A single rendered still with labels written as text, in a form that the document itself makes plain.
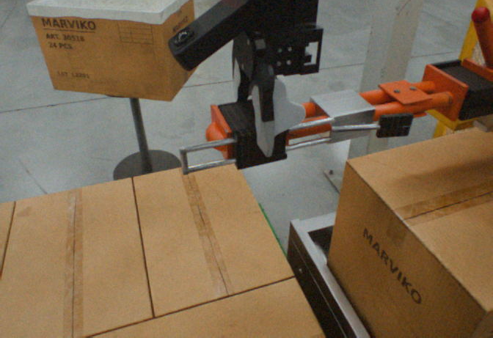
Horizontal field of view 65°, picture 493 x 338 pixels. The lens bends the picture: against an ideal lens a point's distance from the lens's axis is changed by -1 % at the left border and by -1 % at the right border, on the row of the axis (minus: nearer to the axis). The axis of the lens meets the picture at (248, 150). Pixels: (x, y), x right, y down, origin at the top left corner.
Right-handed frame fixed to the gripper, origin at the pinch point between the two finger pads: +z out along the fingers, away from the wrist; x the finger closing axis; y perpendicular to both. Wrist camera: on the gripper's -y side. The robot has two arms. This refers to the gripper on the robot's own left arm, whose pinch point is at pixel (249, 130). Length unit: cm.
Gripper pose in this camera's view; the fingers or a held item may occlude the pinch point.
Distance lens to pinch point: 51.1
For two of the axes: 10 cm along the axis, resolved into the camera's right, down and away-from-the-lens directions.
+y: 9.5, -1.9, 2.6
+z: 0.0, 8.1, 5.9
